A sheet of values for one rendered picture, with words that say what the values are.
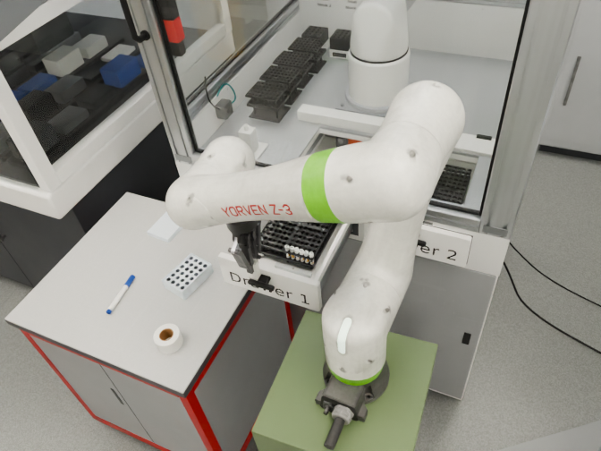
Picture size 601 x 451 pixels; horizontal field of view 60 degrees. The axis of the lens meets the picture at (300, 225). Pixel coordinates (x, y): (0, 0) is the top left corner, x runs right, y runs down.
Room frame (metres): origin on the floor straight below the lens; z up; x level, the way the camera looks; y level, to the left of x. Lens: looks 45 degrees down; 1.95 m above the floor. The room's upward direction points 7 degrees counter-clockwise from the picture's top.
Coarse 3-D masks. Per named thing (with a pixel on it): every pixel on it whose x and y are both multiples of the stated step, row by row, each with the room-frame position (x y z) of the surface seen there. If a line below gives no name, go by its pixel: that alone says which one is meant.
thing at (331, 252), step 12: (336, 228) 1.07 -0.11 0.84; (348, 228) 1.03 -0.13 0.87; (336, 240) 0.97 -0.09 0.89; (324, 252) 0.99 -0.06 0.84; (336, 252) 0.95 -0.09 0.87; (264, 264) 0.97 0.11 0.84; (288, 264) 0.96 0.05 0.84; (324, 264) 0.89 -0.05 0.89; (312, 276) 0.91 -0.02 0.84; (324, 276) 0.87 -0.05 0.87
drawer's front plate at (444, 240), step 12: (432, 228) 0.94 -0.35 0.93; (432, 240) 0.93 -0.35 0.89; (444, 240) 0.92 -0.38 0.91; (456, 240) 0.90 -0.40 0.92; (468, 240) 0.89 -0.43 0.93; (420, 252) 0.95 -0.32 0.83; (432, 252) 0.93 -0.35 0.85; (444, 252) 0.91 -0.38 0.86; (456, 252) 0.90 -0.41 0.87; (468, 252) 0.89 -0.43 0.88; (456, 264) 0.90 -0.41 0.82
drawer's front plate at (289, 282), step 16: (224, 256) 0.93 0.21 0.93; (224, 272) 0.93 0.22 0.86; (240, 272) 0.91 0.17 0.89; (272, 272) 0.86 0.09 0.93; (288, 272) 0.85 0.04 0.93; (256, 288) 0.89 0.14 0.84; (288, 288) 0.84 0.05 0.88; (304, 288) 0.82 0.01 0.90; (320, 288) 0.81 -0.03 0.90; (304, 304) 0.82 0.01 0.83; (320, 304) 0.80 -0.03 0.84
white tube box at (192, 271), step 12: (180, 264) 1.04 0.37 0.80; (192, 264) 1.04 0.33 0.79; (204, 264) 1.03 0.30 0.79; (168, 276) 1.00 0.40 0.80; (180, 276) 1.00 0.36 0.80; (192, 276) 0.99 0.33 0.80; (204, 276) 1.00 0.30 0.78; (168, 288) 0.98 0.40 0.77; (180, 288) 0.95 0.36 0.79; (192, 288) 0.96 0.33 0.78
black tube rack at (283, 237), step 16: (272, 224) 1.06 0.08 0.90; (288, 224) 1.05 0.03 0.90; (304, 224) 1.04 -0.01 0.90; (320, 224) 1.04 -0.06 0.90; (336, 224) 1.06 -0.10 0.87; (272, 240) 1.00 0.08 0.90; (288, 240) 0.99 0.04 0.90; (304, 240) 0.98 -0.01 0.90; (320, 240) 0.98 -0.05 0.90; (272, 256) 0.97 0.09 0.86
